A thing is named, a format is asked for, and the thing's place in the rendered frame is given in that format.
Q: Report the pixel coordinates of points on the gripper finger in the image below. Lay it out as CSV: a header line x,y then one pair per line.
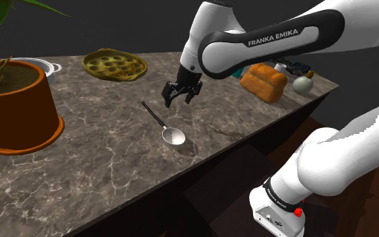
x,y
168,93
192,94

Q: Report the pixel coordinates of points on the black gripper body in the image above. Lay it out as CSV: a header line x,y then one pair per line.
x,y
188,78

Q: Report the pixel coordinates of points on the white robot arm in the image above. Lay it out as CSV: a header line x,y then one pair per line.
x,y
340,157

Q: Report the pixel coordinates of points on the teal object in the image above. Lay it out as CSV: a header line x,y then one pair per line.
x,y
237,73

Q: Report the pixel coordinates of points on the round yellow dimpled dish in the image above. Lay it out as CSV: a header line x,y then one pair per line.
x,y
114,65

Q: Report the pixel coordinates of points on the orange-brown bread loaf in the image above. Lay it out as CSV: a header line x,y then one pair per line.
x,y
264,83

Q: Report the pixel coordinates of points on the small white cup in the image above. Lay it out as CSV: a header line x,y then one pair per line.
x,y
280,68

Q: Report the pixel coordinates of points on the dark blue-black object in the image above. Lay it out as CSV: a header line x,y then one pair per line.
x,y
299,68

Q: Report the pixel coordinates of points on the round grey bottle brown stopper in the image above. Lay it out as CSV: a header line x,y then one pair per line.
x,y
302,85

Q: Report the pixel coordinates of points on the silver metal cooking pot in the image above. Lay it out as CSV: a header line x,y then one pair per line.
x,y
49,70

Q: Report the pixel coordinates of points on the green plant in orange pot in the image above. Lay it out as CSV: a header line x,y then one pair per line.
x,y
18,111

